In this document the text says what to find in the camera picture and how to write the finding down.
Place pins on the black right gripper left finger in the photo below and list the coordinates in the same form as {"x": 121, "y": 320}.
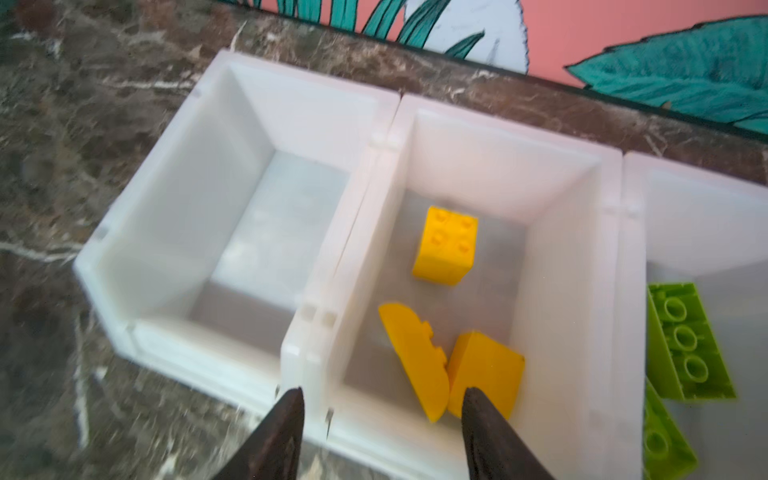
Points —
{"x": 272, "y": 451}

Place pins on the green lego brick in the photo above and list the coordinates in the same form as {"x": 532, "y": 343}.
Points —
{"x": 683, "y": 359}
{"x": 666, "y": 452}

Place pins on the white bin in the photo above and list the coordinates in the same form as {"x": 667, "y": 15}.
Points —
{"x": 232, "y": 228}
{"x": 542, "y": 283}
{"x": 679, "y": 224}

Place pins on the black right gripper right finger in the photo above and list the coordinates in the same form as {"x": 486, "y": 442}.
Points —
{"x": 493, "y": 449}

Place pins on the yellow lego small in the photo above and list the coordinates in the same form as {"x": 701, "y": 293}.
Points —
{"x": 478, "y": 361}
{"x": 447, "y": 247}

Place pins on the white middle bin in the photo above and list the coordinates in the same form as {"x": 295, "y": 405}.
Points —
{"x": 542, "y": 283}

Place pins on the white left bin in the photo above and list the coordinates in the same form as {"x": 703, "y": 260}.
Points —
{"x": 232, "y": 228}

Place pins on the yellow lego small bottom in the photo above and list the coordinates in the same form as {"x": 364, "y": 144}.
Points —
{"x": 478, "y": 361}

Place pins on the white right bin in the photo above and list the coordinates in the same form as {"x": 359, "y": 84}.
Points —
{"x": 679, "y": 224}

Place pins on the yellow lego long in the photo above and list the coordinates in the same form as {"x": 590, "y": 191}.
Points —
{"x": 423, "y": 362}

